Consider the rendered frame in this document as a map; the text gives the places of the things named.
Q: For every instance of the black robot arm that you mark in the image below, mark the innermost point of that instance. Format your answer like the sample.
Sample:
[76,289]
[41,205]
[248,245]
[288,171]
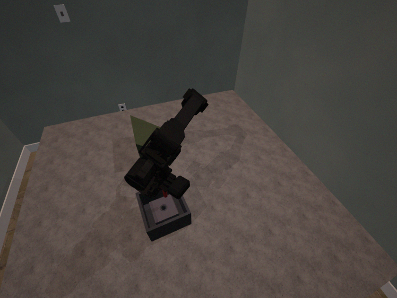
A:
[164,142]

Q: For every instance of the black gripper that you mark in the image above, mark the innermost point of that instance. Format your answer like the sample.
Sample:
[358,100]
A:
[176,186]

